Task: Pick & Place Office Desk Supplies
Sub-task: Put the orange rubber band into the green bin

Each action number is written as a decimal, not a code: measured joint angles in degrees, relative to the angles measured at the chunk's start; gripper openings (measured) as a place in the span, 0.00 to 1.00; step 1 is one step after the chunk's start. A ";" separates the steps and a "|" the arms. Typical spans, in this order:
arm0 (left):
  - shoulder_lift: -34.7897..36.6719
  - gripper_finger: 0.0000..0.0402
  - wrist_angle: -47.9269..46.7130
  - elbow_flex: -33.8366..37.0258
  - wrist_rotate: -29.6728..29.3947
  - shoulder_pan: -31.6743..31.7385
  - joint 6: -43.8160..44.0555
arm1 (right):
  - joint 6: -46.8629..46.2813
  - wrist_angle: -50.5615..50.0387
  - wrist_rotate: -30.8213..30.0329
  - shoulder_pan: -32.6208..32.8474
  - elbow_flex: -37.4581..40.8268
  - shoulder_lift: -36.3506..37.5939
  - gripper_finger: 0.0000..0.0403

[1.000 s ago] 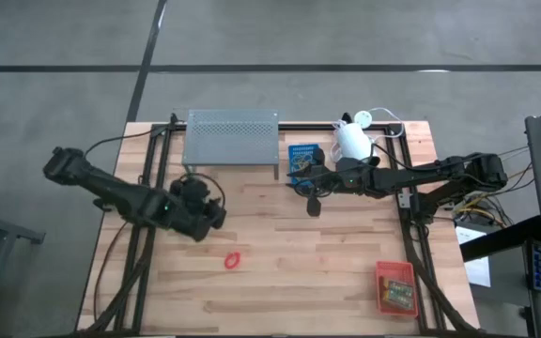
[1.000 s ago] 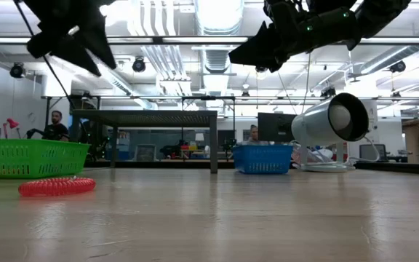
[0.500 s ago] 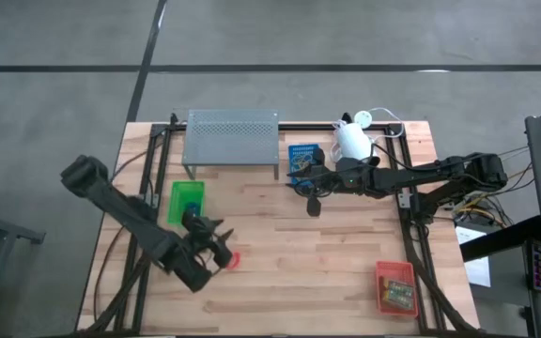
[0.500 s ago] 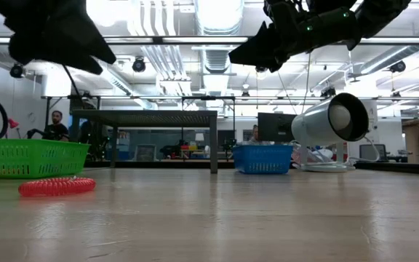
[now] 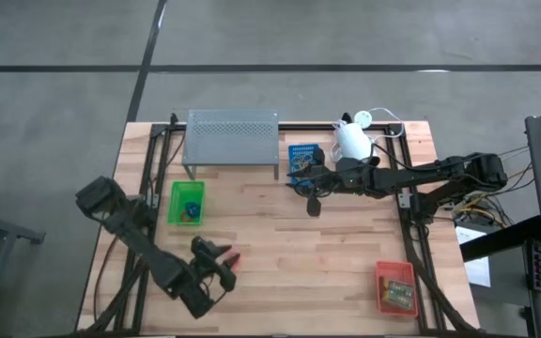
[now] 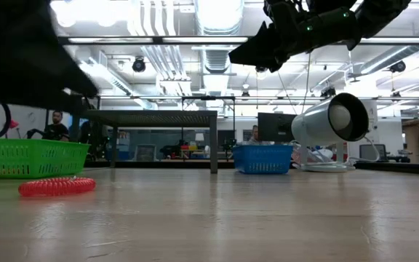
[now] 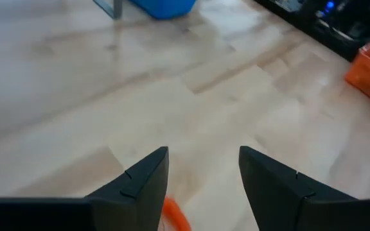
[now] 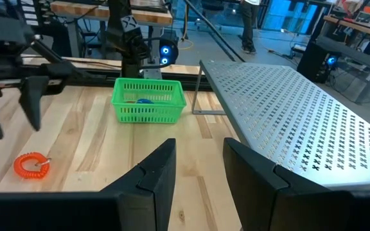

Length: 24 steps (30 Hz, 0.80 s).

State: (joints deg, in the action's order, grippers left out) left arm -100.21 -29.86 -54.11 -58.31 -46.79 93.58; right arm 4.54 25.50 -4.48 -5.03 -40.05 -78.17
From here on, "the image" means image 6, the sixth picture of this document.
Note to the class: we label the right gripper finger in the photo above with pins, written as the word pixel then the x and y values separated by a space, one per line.
pixel 253 49
pixel 278 60

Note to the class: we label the green plastic basket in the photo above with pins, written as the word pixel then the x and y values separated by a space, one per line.
pixel 31 156

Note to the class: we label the blue plastic basket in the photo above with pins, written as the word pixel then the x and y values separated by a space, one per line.
pixel 260 158

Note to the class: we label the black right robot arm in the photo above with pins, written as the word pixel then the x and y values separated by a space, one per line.
pixel 377 14

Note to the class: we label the pink desk lamp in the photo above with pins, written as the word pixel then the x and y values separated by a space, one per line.
pixel 14 124

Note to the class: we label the grey office chair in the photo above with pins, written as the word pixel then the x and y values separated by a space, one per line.
pixel 145 153

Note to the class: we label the black ceiling spotlight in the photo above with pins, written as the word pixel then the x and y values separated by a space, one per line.
pixel 260 68
pixel 245 94
pixel 398 66
pixel 138 64
pixel 327 91

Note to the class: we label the person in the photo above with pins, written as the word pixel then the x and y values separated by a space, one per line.
pixel 57 129
pixel 255 135

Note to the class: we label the black monitor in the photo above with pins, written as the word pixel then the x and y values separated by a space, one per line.
pixel 275 127

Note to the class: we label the white spot lamp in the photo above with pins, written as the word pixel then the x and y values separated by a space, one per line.
pixel 315 120

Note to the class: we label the colourful small bins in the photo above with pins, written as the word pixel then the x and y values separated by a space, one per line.
pixel 191 147

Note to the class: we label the grey perforated metal shelf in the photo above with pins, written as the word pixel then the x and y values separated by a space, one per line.
pixel 151 118

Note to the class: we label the grey monitor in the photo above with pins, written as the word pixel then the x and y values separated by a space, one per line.
pixel 372 150

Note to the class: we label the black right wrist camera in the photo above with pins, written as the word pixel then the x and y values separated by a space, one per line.
pixel 286 7

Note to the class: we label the black ceiling light rail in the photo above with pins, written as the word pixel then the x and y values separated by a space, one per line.
pixel 155 40

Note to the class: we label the black aluminium table frame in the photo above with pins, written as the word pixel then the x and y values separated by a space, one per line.
pixel 413 168

